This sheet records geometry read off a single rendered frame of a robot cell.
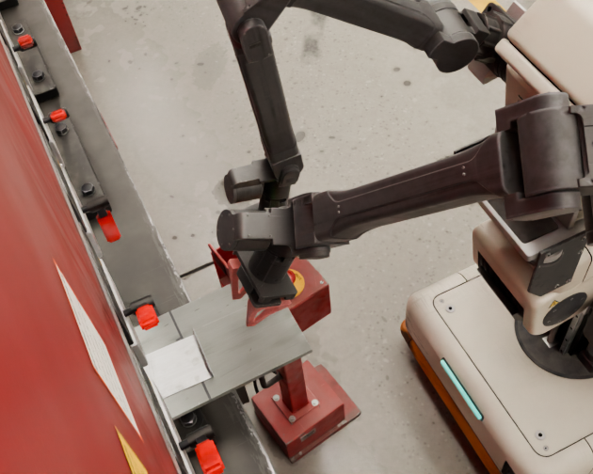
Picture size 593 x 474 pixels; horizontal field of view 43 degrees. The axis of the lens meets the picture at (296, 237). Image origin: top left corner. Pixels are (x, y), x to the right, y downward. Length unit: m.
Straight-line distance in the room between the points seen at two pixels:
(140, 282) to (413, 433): 1.04
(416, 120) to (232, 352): 1.83
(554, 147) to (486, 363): 1.36
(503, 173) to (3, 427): 0.61
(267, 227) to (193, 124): 2.00
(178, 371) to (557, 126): 0.74
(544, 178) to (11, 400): 0.57
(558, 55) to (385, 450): 1.36
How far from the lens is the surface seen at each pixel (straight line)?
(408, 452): 2.22
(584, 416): 2.02
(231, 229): 1.02
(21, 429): 0.22
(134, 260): 1.53
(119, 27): 3.53
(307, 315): 1.58
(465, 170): 0.78
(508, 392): 2.01
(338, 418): 2.20
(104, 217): 1.16
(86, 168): 1.67
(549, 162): 0.72
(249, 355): 1.23
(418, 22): 1.25
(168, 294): 1.46
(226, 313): 1.27
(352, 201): 0.91
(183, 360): 1.24
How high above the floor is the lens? 2.08
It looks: 54 degrees down
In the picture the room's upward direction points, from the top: 8 degrees counter-clockwise
